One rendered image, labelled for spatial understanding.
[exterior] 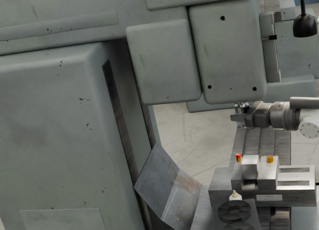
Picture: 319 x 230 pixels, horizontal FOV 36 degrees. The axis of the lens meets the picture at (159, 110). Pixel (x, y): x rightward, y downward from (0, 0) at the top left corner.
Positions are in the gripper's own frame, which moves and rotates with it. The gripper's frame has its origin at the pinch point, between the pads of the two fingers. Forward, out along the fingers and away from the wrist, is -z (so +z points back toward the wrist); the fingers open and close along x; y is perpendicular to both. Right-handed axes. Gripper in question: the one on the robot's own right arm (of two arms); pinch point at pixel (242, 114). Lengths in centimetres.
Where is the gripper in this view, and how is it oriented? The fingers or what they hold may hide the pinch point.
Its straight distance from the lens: 158.9
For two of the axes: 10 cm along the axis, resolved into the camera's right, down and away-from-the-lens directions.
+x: -5.1, 4.3, -7.4
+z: 8.3, 0.4, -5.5
